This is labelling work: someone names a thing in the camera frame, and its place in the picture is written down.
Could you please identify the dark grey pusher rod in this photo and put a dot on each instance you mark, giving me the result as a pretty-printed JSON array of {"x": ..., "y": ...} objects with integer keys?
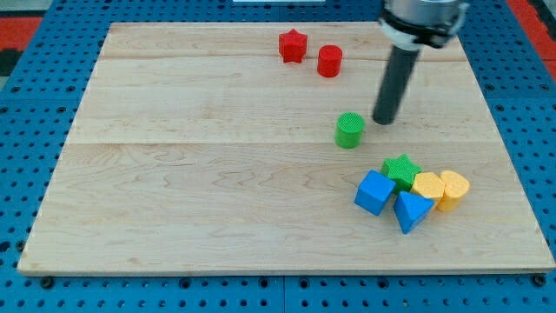
[{"x": 396, "y": 76}]

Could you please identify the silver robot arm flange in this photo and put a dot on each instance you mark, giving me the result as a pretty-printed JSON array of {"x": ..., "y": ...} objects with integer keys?
[{"x": 412, "y": 24}]

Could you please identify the red star block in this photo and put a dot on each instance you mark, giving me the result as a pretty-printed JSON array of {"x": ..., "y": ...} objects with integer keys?
[{"x": 293, "y": 46}]

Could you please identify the green star block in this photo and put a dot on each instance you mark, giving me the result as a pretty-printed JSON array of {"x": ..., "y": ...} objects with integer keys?
[{"x": 402, "y": 170}]

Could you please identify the green cylinder block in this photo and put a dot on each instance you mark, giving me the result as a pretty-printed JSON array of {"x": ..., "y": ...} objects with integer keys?
[{"x": 349, "y": 129}]

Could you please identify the light wooden board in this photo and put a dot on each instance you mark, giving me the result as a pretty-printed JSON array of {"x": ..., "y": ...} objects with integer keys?
[{"x": 196, "y": 151}]

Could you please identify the blue cube block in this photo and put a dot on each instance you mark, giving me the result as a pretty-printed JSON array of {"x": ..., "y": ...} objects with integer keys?
[{"x": 374, "y": 192}]

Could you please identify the red cylinder block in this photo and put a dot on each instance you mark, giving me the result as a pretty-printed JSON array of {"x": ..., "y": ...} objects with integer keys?
[{"x": 329, "y": 60}]

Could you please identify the blue triangle block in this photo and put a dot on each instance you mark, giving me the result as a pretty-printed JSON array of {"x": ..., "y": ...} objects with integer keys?
[{"x": 411, "y": 210}]

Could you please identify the yellow hexagon block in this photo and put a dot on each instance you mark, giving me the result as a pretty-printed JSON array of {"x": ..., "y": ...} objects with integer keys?
[{"x": 429, "y": 185}]

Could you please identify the yellow heart block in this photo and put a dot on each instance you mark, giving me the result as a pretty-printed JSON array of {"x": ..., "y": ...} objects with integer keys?
[{"x": 456, "y": 187}]

